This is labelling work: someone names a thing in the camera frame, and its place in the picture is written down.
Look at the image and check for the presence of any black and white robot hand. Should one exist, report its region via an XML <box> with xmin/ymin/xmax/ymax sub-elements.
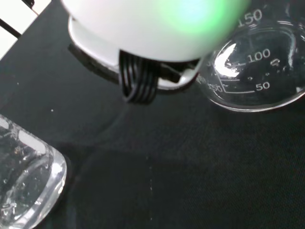
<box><xmin>59</xmin><ymin>0</ymin><xmax>253</xmax><ymax>105</ymax></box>

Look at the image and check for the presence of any small clear glass beaker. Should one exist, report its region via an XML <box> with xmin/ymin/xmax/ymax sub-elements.
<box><xmin>0</xmin><ymin>114</ymin><xmax>67</xmax><ymax>229</ymax></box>

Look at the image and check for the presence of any pale board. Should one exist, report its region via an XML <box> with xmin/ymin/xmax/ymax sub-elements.
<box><xmin>0</xmin><ymin>0</ymin><xmax>52</xmax><ymax>60</ymax></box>

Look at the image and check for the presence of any black bench cloth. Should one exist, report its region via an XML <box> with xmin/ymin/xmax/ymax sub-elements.
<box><xmin>0</xmin><ymin>0</ymin><xmax>305</xmax><ymax>229</ymax></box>

